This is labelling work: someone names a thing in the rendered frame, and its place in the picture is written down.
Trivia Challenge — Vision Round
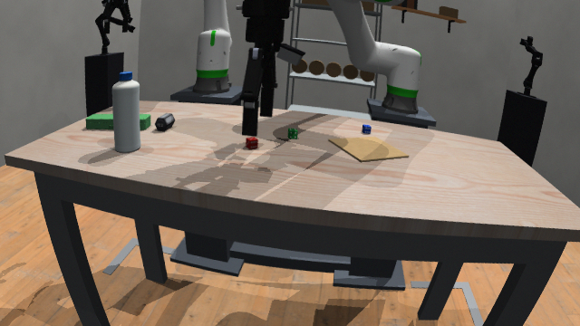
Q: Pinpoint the red die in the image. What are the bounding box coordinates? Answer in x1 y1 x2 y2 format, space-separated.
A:
246 137 258 149

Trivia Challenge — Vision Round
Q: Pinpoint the blue die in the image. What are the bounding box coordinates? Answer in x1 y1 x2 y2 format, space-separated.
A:
362 124 372 134

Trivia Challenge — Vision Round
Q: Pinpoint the green die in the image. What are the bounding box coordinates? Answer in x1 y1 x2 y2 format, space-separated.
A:
288 129 298 139

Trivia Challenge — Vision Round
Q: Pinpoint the tan square mat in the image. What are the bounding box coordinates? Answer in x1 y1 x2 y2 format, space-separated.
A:
328 137 409 162

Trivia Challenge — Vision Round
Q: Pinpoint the white plastic bottle with blue cap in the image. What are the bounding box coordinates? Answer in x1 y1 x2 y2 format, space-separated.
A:
112 72 141 153

